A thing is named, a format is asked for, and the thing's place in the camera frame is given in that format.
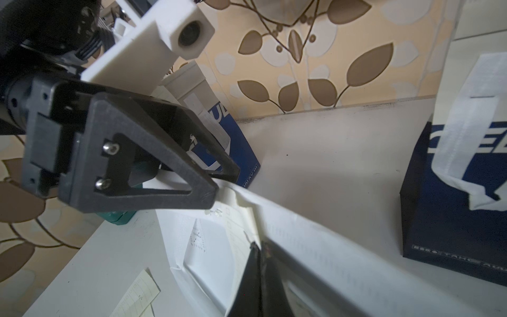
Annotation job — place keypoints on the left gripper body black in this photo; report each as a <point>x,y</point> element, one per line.
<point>53,109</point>

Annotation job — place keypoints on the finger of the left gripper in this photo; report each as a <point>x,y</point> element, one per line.
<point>129,153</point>
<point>164,137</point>

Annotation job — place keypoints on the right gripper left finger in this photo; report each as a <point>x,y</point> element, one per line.
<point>247,301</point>

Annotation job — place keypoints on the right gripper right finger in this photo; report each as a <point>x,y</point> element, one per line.
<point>274,301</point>

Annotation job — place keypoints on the blue takeaway bag white handles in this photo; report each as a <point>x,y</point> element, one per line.
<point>189,87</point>

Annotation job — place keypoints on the white bag back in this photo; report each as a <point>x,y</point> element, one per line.
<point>323,273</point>

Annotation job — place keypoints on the dark navy bag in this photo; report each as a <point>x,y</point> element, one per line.
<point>453,196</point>

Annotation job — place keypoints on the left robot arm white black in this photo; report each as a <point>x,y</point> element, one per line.
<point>62,39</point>

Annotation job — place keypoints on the green plastic tool case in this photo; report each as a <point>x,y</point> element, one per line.
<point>119,216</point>

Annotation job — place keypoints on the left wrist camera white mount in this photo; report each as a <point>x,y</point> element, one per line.
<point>142,57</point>

